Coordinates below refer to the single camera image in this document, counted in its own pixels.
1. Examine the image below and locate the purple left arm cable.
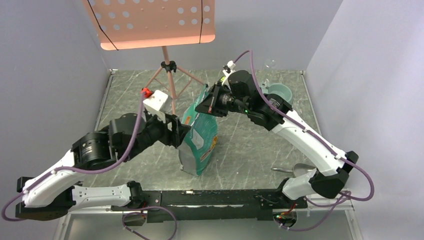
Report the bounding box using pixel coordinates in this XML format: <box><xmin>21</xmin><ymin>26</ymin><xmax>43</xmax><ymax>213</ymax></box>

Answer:
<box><xmin>0</xmin><ymin>92</ymin><xmax>147</xmax><ymax>222</ymax></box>

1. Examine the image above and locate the pink music stand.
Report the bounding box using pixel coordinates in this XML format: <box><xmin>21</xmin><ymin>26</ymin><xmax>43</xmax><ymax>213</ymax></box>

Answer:
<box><xmin>81</xmin><ymin>0</ymin><xmax>216</xmax><ymax>112</ymax></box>

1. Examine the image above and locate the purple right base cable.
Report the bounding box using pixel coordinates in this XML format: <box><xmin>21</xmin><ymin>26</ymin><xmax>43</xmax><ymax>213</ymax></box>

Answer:
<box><xmin>276</xmin><ymin>190</ymin><xmax>352</xmax><ymax>232</ymax></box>

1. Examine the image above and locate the teal double pet bowl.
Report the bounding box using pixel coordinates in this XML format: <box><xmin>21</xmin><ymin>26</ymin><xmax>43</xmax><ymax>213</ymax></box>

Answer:
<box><xmin>259</xmin><ymin>80</ymin><xmax>293</xmax><ymax>105</ymax></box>

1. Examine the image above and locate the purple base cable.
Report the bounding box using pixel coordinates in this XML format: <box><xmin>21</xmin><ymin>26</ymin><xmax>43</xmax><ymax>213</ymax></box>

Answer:
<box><xmin>276</xmin><ymin>190</ymin><xmax>352</xmax><ymax>232</ymax></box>
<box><xmin>121</xmin><ymin>206</ymin><xmax>178</xmax><ymax>240</ymax></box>

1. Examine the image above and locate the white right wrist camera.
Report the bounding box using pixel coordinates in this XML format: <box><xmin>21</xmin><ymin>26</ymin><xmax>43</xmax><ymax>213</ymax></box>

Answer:
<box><xmin>220</xmin><ymin>60</ymin><xmax>236</xmax><ymax>85</ymax></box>

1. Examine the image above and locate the metal food scoop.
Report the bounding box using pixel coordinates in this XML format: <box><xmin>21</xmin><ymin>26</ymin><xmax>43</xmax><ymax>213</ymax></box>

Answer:
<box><xmin>270</xmin><ymin>163</ymin><xmax>316</xmax><ymax>177</ymax></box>

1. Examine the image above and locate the green pet food bag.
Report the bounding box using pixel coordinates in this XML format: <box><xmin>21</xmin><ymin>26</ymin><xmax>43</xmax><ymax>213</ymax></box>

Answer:
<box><xmin>178</xmin><ymin>84</ymin><xmax>218</xmax><ymax>176</ymax></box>

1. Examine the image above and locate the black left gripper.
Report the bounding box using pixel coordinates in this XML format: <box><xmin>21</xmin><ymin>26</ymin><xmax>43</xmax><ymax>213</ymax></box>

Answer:
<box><xmin>123</xmin><ymin>109</ymin><xmax>191</xmax><ymax>162</ymax></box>

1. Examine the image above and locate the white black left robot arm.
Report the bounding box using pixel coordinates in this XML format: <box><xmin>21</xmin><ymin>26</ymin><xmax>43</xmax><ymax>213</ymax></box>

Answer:
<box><xmin>15</xmin><ymin>113</ymin><xmax>190</xmax><ymax>221</ymax></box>

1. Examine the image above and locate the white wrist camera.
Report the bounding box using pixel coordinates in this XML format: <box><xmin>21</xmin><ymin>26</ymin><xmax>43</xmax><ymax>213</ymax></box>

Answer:
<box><xmin>220</xmin><ymin>60</ymin><xmax>236</xmax><ymax>85</ymax></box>
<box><xmin>141</xmin><ymin>88</ymin><xmax>172</xmax><ymax>123</ymax></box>

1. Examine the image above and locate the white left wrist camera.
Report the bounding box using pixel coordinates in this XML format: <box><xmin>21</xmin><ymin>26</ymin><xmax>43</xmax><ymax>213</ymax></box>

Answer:
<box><xmin>141</xmin><ymin>88</ymin><xmax>172</xmax><ymax>123</ymax></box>

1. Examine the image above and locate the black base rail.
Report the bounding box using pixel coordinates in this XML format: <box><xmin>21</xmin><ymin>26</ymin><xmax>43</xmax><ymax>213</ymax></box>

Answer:
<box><xmin>110</xmin><ymin>188</ymin><xmax>309</xmax><ymax>223</ymax></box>

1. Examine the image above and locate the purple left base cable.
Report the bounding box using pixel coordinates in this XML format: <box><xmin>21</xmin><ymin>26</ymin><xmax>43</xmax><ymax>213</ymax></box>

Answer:
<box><xmin>121</xmin><ymin>206</ymin><xmax>178</xmax><ymax>240</ymax></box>

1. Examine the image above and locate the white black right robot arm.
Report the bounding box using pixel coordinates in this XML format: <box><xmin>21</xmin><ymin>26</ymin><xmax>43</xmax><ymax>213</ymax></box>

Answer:
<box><xmin>195</xmin><ymin>70</ymin><xmax>359</xmax><ymax>208</ymax></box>

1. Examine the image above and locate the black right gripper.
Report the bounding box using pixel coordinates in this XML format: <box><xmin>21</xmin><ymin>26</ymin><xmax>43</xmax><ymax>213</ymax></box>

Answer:
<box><xmin>195</xmin><ymin>81</ymin><xmax>251</xmax><ymax>118</ymax></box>

